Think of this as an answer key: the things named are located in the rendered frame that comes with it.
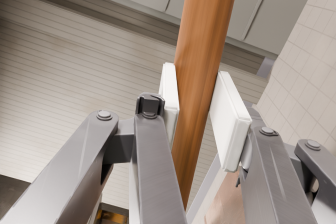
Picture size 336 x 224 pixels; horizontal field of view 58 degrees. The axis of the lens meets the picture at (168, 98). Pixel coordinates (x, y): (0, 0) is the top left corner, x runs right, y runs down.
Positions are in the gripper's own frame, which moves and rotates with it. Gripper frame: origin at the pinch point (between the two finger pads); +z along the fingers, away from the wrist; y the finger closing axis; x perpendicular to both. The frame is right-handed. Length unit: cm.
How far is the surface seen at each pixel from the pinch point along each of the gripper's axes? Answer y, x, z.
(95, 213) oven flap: -26, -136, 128
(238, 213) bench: 61, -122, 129
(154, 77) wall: -1, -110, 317
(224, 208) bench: 59, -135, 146
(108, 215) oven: -19, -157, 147
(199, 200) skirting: 86, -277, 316
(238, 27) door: 79, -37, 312
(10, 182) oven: -87, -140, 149
